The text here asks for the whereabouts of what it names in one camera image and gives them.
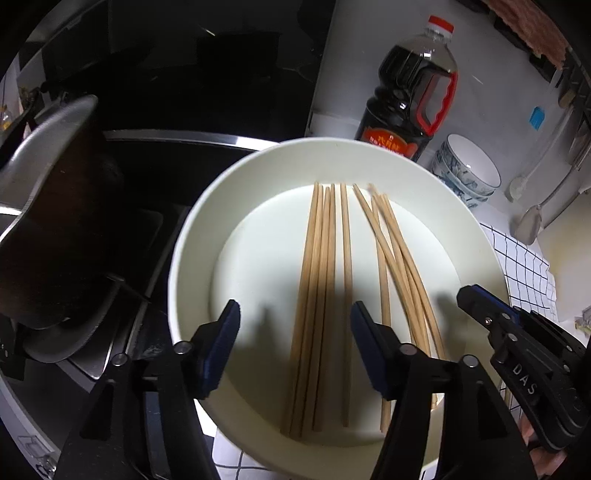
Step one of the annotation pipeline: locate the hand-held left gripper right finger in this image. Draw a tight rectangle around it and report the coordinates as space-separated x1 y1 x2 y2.
349 300 542 480

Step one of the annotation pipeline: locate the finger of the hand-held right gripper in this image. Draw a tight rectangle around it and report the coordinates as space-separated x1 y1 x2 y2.
456 286 519 357
472 285 588 357

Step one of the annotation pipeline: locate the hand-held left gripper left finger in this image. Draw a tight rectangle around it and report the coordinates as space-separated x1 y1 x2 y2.
54 299 243 480

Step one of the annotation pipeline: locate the pile of wooden chopsticks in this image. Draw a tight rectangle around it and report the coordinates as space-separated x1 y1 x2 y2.
281 182 448 439

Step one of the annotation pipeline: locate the cream plastic basin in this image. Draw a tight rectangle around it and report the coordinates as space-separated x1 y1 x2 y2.
167 136 512 468

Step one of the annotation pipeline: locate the person's right hand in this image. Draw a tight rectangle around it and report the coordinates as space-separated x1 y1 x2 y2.
524 416 572 480

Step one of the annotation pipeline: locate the white black checked cloth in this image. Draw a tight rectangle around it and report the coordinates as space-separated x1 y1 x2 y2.
210 220 561 480

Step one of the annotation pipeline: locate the hanging metal ladle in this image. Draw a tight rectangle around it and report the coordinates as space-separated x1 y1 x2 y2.
514 168 591 243

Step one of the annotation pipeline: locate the floral ceramic bowl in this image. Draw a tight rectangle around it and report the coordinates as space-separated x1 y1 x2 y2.
436 145 497 200
432 154 488 209
440 134 502 197

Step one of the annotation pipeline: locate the white bottle brush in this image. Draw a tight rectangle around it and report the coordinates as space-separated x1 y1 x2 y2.
509 108 574 202

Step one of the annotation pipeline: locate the dark metal wok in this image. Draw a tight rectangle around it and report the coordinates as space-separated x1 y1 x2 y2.
0 95 153 365

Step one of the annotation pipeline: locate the black gas stove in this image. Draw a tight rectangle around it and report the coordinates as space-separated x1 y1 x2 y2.
0 129 278 480

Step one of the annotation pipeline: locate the dark soy sauce bottle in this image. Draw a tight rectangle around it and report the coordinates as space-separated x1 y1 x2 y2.
355 15 459 163

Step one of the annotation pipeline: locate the pink hanging dishcloth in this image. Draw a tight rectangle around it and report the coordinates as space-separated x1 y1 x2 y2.
480 0 571 70

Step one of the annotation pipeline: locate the black wall rack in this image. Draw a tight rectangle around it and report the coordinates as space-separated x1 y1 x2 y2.
489 9 591 112

